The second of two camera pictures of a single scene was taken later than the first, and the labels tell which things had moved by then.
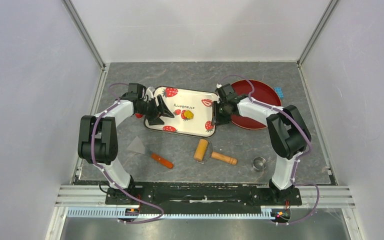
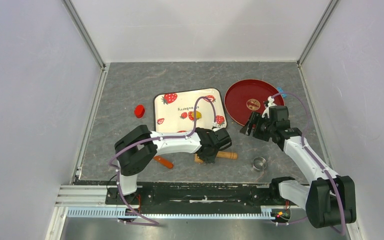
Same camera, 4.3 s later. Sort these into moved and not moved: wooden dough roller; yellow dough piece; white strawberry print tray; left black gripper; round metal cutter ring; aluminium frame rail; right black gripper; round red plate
Moved: right black gripper; white strawberry print tray; wooden dough roller; left black gripper; yellow dough piece
Not moved: round metal cutter ring; round red plate; aluminium frame rail
